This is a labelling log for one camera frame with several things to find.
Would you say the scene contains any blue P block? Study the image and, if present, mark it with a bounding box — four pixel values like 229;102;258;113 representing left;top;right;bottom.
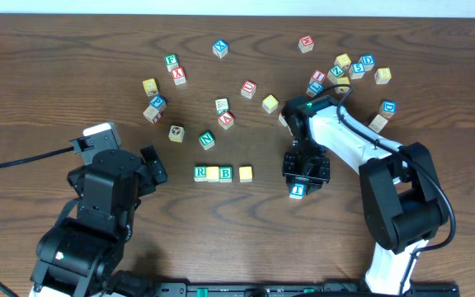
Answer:
149;95;167;112

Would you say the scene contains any red U block lower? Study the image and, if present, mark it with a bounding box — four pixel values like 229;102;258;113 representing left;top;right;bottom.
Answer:
278;113;288;127

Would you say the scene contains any yellow O block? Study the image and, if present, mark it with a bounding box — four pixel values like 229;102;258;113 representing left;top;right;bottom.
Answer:
206;166;219;182

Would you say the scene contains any red I block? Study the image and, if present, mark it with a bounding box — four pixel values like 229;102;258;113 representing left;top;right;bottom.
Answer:
309;69;327;84

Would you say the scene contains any green B block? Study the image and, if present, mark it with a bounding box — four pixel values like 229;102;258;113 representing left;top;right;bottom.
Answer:
219;166;233;182

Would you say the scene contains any yellow block above Z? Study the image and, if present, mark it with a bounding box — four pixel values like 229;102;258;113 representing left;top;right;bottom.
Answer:
334;54;351;70

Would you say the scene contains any green Z block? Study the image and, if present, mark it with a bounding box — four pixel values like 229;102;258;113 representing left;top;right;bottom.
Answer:
327;65;345;84

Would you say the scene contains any yellow 8 block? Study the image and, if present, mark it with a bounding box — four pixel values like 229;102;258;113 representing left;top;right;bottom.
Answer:
374;68;392;85

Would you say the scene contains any red U block upper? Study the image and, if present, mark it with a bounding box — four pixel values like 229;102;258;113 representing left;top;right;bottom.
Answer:
241;80;257;99

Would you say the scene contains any red Y block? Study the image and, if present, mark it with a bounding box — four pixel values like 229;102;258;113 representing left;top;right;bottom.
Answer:
172;67;186;85

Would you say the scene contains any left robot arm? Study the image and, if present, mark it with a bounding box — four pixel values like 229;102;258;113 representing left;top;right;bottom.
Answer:
30;130;167;296

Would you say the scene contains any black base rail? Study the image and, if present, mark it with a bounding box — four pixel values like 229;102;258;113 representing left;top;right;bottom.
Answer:
153;280;461;297

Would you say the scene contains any blue d block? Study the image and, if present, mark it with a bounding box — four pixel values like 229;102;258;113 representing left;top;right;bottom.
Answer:
359;54;375;72
379;100;397;119

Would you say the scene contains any monkey picture block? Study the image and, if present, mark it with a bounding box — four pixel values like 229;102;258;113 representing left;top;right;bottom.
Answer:
168;125;185;143

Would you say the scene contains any blue T block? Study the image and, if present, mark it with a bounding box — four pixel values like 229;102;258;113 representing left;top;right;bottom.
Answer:
289;183;306;200

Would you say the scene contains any blue X block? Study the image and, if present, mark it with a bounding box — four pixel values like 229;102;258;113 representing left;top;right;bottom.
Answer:
213;40;228;59

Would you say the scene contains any yellow block under Z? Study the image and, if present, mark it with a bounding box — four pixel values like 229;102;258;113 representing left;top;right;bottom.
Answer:
335;77;350;94

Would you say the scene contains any blue L block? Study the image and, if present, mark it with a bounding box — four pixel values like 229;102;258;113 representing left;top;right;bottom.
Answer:
306;81;324;98

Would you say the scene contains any green F block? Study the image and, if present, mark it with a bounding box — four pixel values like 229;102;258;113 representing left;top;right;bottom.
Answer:
164;54;179;72

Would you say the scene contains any red block top right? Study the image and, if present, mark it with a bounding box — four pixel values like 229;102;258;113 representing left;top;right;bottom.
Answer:
299;35;315;53

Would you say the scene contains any plain wooden block left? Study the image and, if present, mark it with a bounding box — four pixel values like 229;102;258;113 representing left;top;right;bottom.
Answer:
143;106;162;124

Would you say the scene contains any red u block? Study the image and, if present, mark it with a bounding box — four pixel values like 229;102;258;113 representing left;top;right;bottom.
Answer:
241;80;257;99
278;113;288;127

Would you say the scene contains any blue D block right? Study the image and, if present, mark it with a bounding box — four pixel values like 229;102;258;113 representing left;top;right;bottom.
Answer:
379;100;397;119

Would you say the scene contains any green N block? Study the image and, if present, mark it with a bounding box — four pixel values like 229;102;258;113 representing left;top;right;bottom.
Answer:
199;131;215;150

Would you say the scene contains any blue 5 block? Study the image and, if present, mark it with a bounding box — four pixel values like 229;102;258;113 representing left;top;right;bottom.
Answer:
349;63;365;80

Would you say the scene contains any blue D block upper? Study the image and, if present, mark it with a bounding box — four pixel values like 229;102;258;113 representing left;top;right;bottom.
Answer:
359;54;375;72

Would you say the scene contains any green R block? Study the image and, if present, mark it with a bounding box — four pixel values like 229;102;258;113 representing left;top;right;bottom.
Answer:
193;166;207;182

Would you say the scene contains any red A block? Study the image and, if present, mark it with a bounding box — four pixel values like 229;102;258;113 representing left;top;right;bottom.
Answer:
218;111;235;130

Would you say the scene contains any plain white block right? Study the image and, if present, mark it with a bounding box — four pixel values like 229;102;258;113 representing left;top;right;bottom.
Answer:
369;114;388;134

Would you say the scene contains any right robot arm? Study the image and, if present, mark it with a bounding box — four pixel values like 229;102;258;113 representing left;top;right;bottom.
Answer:
279;96;459;296

